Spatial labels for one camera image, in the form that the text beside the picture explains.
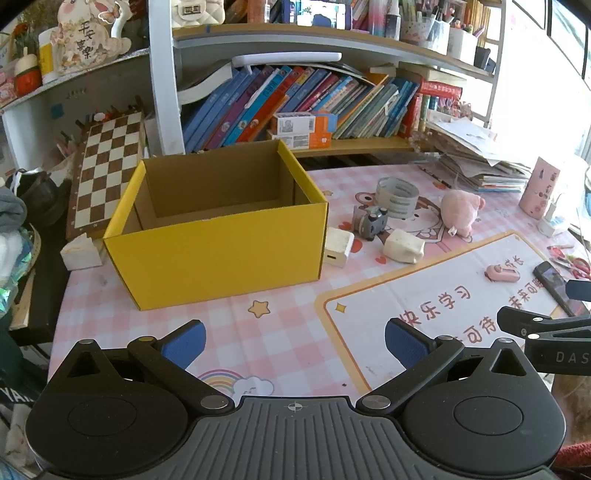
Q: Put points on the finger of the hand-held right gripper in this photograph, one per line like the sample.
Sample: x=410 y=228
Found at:
x=517 y=321
x=579 y=290

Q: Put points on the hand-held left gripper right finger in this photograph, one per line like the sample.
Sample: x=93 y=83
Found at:
x=406 y=344

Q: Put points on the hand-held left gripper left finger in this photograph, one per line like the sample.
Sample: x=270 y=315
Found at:
x=184 y=344

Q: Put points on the small pink toy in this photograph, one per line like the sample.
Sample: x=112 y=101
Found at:
x=501 y=273

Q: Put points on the yellow cardboard box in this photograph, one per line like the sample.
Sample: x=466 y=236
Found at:
x=207 y=258

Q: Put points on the cream squishy toy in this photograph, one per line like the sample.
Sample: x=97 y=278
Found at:
x=404 y=247

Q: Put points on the white wooden block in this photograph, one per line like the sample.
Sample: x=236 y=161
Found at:
x=337 y=247

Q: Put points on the pink plush pig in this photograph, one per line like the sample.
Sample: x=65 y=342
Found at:
x=459 y=210

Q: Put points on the grey toy car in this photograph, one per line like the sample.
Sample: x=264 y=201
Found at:
x=371 y=221

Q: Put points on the clear tape roll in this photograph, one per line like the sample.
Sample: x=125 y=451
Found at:
x=397 y=208

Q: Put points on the yellow white container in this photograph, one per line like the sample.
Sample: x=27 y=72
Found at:
x=46 y=55

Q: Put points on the red scissors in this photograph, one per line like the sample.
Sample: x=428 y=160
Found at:
x=579 y=266

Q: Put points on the black smartphone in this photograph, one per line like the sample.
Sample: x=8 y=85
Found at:
x=551 y=279

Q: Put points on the white charger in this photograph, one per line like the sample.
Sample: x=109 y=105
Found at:
x=551 y=226

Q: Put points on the pink printed table mat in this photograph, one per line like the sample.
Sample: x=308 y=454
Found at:
x=286 y=332

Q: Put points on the pink printed cup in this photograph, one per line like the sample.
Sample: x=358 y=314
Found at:
x=538 y=187

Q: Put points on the white tissue pack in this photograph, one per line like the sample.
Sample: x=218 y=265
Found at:
x=81 y=254

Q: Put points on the stack of papers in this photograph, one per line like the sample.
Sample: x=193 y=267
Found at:
x=471 y=147

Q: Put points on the wooden chessboard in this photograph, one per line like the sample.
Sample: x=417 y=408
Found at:
x=106 y=161

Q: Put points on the clear bead ornament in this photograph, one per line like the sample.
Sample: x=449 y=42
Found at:
x=422 y=142

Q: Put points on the dark bag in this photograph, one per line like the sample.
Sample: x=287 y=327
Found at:
x=37 y=194

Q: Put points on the grey cloth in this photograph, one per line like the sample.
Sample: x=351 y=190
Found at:
x=11 y=210

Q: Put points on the orange white carton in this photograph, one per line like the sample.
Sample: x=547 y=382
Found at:
x=300 y=140
x=300 y=123

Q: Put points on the small black box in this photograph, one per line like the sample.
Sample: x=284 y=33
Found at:
x=482 y=57

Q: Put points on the white bookshelf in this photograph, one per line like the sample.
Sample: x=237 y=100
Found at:
x=161 y=92

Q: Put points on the row of books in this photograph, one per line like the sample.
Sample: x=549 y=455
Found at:
x=258 y=101

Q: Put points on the white pen holder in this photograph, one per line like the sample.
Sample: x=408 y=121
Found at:
x=461 y=46

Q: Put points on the white desk lamp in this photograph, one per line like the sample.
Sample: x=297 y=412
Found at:
x=286 y=60

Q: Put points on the patterned pen holder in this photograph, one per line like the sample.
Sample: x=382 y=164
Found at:
x=422 y=32

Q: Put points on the red white figurine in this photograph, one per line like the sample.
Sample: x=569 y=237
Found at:
x=27 y=76

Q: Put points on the decorative cartoon plaque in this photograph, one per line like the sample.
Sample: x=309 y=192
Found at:
x=83 y=46

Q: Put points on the dark bottle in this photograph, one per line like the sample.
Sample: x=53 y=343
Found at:
x=392 y=23

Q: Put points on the pastel striped bottle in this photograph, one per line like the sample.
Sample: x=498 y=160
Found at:
x=375 y=18

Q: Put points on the white quilted bag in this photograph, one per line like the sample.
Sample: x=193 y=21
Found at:
x=198 y=11

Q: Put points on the tablet on shelf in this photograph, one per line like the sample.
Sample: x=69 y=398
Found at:
x=323 y=14

